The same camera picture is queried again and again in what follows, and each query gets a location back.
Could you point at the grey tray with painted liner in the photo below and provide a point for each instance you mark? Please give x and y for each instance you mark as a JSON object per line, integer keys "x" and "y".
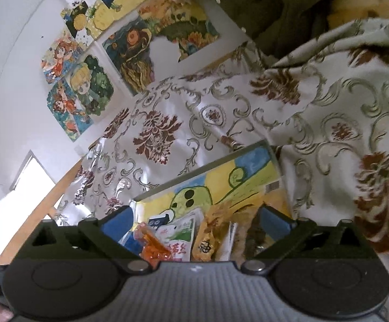
{"x": 248, "y": 178}

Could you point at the yellow flower wall painting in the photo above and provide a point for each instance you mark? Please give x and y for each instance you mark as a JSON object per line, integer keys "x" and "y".
{"x": 86, "y": 20}

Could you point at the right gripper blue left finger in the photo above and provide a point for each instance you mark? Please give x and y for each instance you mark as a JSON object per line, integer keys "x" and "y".
{"x": 105, "y": 234}

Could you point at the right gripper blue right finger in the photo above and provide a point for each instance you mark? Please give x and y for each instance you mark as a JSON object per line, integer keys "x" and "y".
{"x": 288, "y": 234}

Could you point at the golden brown snack packet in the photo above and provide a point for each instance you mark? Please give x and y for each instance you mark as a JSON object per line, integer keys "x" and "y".
{"x": 211, "y": 233}

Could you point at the starry swirl wall painting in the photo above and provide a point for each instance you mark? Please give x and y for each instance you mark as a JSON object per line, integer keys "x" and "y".
{"x": 163, "y": 34}

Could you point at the white green snack packet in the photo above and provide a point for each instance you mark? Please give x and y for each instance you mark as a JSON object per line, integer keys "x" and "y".
{"x": 178, "y": 237}

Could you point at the floral white bed cover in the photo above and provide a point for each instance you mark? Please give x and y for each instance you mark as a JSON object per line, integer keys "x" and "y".
{"x": 324, "y": 109}

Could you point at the blond boy wall painting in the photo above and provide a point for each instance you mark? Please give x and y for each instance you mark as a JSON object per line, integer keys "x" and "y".
{"x": 91, "y": 85}

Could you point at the orange candy bag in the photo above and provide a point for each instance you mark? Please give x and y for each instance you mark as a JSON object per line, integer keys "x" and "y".
{"x": 153, "y": 250}

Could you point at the upper anime girl painting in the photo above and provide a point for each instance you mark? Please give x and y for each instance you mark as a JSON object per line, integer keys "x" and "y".
{"x": 60, "y": 57}

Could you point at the olive quilted down jacket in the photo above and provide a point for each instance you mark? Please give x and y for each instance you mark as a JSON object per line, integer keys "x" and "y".
{"x": 278, "y": 26}

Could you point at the window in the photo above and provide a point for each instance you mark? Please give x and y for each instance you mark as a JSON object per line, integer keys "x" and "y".
{"x": 29, "y": 188}

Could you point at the wooden bed frame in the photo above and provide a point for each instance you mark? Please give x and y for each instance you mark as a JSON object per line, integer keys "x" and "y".
{"x": 45, "y": 207}

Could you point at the anime girl wall painting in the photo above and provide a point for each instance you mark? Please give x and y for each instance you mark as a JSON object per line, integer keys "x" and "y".
{"x": 68, "y": 110}

